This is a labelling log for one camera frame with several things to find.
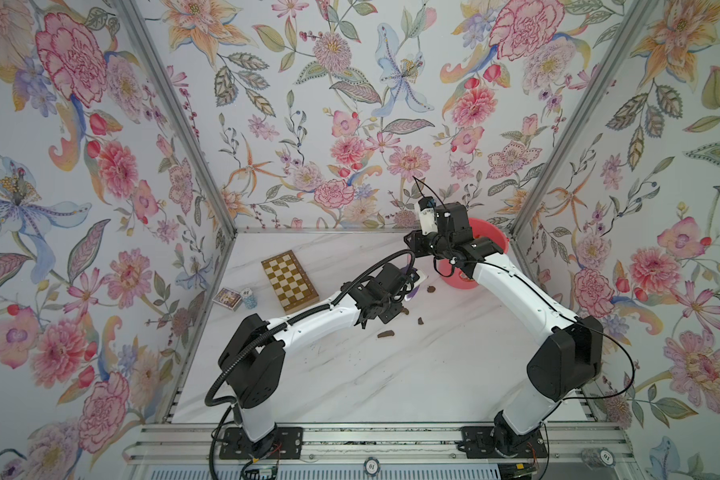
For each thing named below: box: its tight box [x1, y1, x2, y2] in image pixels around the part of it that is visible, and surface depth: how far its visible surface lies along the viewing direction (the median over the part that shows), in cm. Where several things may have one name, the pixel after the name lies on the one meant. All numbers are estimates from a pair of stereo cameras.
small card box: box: [212, 287, 242, 311], surface depth 100 cm
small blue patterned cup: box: [242, 288, 257, 310], surface depth 97 cm
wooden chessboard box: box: [260, 250, 320, 314], surface depth 106 cm
